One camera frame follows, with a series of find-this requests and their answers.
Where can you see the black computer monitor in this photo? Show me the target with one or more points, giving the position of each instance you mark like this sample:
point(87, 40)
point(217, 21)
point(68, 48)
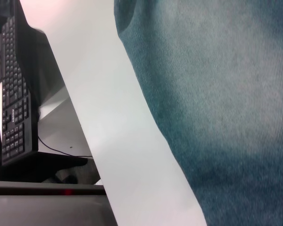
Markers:
point(37, 58)

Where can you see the black computer keyboard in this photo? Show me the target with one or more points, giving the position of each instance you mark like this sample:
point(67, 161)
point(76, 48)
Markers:
point(14, 99)

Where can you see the blue denim shorts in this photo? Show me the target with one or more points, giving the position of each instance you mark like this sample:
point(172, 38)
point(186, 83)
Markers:
point(221, 113)

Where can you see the black monitor stand base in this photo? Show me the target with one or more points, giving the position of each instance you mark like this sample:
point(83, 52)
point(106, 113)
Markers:
point(42, 164)

